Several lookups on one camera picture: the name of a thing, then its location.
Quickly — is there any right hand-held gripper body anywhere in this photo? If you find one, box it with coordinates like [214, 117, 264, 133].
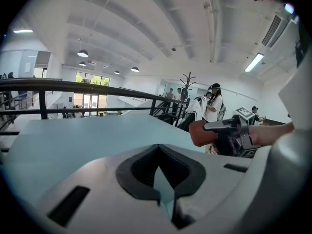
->
[231, 106, 262, 159]

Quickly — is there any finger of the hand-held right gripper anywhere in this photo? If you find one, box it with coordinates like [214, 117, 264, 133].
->
[215, 130, 239, 156]
[203, 118, 236, 132]

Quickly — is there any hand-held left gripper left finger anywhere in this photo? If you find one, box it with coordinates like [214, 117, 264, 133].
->
[39, 144, 176, 234]

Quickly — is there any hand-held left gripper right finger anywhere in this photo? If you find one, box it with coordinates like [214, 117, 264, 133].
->
[158, 144, 252, 230]

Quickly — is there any window with green view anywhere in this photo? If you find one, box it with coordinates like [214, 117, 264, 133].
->
[75, 72, 111, 86]

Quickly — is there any black coat rack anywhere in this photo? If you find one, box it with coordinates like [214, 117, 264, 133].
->
[180, 71, 196, 112]

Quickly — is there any red-brown cloth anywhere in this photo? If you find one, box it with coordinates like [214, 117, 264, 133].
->
[189, 121, 218, 147]

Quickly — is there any white jacket with black stripes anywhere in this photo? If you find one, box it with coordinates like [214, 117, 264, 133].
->
[186, 96, 208, 122]

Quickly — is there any glass entrance door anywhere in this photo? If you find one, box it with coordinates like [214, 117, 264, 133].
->
[73, 93, 108, 118]

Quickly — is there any ceiling air vent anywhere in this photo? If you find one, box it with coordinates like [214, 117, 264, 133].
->
[261, 14, 283, 49]

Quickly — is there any person's right forearm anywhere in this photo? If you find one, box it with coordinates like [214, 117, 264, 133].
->
[248, 121, 296, 148]

